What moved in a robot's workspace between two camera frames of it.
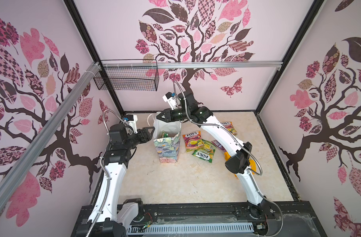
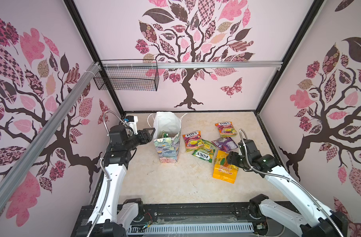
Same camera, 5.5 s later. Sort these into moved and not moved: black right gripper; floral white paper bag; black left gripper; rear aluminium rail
Moved: black right gripper
Not moved: black left gripper; floral white paper bag; rear aluminium rail
